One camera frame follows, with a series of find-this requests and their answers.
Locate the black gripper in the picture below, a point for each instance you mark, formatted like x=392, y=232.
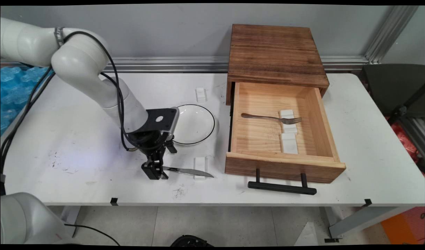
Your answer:
x=148, y=144

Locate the silver table knife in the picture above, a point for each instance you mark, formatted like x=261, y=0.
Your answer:
x=188, y=171

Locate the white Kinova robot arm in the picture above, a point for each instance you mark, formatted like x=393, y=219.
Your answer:
x=80, y=62

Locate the small white cutlery rest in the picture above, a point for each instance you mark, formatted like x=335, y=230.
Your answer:
x=201, y=94
x=199, y=164
x=289, y=144
x=288, y=129

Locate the white plate with black rim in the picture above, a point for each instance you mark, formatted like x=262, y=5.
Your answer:
x=198, y=125

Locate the small black table clip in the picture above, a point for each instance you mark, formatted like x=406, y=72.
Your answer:
x=114, y=201
x=367, y=202

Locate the black round floor object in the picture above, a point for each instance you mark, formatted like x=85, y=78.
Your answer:
x=191, y=241

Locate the silver fork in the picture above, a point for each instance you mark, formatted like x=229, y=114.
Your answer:
x=257, y=116

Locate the grey table leg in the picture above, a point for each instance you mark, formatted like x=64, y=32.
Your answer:
x=70, y=215
x=358, y=220

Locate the light wooden drawer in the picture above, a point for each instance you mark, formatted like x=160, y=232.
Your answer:
x=278, y=166

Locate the white floor sheet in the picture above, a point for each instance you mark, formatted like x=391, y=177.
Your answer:
x=308, y=236

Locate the blue bubble wrap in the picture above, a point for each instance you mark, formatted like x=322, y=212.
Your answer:
x=10, y=86

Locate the red bag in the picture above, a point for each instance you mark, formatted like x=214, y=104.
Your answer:
x=405, y=139

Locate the orange box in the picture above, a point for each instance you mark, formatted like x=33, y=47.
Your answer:
x=407, y=225

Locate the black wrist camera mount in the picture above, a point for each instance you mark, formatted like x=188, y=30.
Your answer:
x=151, y=121

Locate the horizontal aluminium rail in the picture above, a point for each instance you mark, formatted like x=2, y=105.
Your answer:
x=181, y=64

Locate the aluminium frame beam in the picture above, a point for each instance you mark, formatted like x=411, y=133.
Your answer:
x=414, y=133

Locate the slanted aluminium post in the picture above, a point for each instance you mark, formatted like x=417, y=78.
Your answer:
x=389, y=34

